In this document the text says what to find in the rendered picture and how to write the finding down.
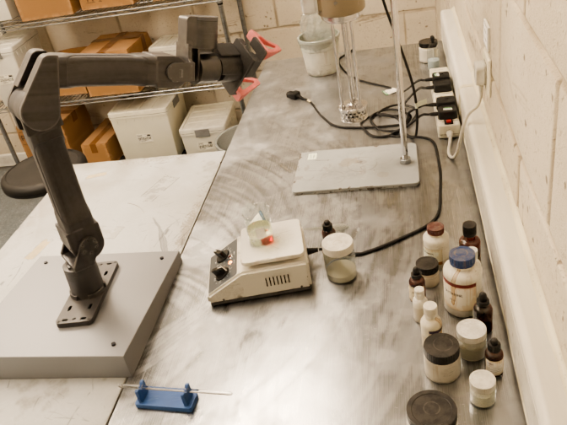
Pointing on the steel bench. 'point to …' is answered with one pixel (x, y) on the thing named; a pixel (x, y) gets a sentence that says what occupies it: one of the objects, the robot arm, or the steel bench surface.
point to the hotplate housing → (265, 278)
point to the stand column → (399, 83)
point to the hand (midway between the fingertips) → (266, 65)
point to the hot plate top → (294, 244)
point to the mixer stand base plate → (355, 169)
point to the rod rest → (165, 400)
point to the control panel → (224, 266)
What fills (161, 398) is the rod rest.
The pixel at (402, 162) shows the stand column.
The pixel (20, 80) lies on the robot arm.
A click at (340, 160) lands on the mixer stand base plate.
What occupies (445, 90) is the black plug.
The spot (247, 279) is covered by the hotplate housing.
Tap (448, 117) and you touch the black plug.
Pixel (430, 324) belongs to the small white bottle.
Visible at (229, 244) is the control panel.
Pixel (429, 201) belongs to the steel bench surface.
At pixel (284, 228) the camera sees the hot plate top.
